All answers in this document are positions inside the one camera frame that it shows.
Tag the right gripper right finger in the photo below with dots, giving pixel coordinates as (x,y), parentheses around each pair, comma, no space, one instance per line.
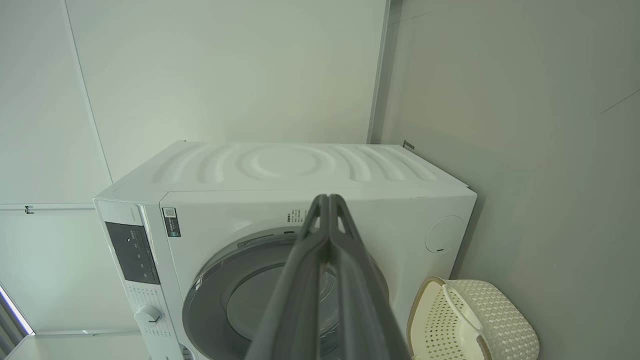
(365,300)

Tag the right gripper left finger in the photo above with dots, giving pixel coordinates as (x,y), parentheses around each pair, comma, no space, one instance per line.
(295,300)

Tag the round glass washing machine door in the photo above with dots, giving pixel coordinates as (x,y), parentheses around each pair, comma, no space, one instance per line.
(210,300)

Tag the white front-load washing machine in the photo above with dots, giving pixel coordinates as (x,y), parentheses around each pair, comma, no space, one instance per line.
(280,165)

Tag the cream perforated laundry basket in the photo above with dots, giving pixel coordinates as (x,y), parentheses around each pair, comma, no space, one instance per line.
(500,320)

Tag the white partition panel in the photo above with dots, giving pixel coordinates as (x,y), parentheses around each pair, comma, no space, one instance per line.
(225,75)
(60,270)

